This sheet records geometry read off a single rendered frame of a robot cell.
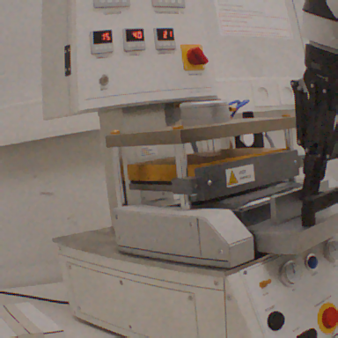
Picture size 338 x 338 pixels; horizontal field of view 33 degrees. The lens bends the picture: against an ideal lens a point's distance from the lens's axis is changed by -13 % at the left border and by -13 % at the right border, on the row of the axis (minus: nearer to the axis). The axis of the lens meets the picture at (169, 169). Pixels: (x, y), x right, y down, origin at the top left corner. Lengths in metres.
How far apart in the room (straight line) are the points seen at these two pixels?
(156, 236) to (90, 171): 0.67
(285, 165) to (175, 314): 0.31
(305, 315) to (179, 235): 0.24
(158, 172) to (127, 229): 0.10
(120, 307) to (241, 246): 0.29
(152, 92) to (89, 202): 0.50
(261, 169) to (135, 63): 0.30
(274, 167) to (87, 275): 0.37
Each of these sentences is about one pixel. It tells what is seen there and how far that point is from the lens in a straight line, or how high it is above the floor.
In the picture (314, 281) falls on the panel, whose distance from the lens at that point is 0.93.
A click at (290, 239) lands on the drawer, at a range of 0.80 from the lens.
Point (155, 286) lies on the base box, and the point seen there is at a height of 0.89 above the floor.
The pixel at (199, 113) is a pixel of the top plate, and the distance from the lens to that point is 1.00.
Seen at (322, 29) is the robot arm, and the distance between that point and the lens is 0.81.
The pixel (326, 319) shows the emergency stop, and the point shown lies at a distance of 0.92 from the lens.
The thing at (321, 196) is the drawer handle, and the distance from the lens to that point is 0.84.
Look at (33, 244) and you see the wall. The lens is 1.53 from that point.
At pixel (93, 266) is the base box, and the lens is 1.07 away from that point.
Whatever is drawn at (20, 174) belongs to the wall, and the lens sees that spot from 1.51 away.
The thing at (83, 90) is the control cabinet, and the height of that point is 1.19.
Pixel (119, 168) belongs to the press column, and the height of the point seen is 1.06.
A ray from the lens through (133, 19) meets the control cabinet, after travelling 1.14.
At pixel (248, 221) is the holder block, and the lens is 0.88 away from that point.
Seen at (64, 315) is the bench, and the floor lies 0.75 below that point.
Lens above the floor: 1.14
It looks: 5 degrees down
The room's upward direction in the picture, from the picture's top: 6 degrees counter-clockwise
